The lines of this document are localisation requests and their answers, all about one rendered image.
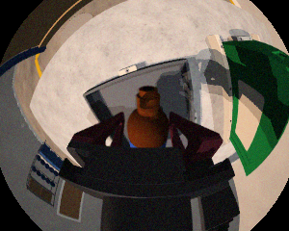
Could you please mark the brown glass bottle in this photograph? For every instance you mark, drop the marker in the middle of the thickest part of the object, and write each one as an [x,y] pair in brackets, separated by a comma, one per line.
[148,125]

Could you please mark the green divided crate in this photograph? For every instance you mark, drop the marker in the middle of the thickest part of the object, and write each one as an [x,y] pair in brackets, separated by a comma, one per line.
[260,93]

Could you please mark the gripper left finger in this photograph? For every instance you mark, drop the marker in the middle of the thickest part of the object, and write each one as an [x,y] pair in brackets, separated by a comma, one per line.
[98,133]

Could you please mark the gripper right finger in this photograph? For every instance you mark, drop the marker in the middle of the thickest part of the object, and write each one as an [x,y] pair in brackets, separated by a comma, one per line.
[203,143]

